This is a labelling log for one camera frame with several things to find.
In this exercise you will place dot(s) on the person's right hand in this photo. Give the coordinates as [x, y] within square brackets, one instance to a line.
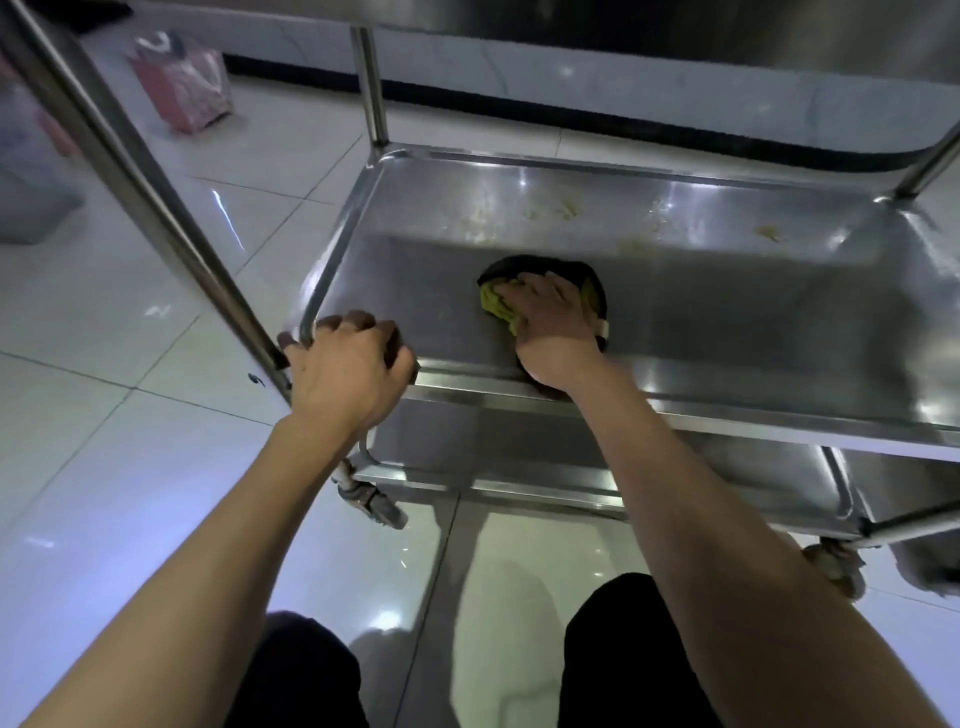
[559, 330]

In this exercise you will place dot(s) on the person's left hand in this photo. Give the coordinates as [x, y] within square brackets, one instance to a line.
[352, 382]

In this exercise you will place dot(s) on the grey and yellow cleaning cloth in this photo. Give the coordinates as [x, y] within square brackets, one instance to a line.
[525, 264]

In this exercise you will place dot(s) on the person's left forearm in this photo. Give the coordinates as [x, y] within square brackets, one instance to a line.
[187, 600]

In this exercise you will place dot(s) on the person's right forearm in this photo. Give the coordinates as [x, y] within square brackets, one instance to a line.
[750, 585]

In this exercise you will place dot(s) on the white marble counter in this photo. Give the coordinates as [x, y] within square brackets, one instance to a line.
[675, 97]

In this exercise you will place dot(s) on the black trousers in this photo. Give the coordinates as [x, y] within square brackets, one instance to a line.
[637, 652]

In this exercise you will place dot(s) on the pink patterned bag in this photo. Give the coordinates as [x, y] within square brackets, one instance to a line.
[184, 90]

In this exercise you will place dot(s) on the grey translucent storage bin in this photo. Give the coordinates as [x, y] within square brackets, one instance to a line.
[30, 202]

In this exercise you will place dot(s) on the black furniture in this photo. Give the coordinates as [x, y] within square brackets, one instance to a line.
[90, 11]

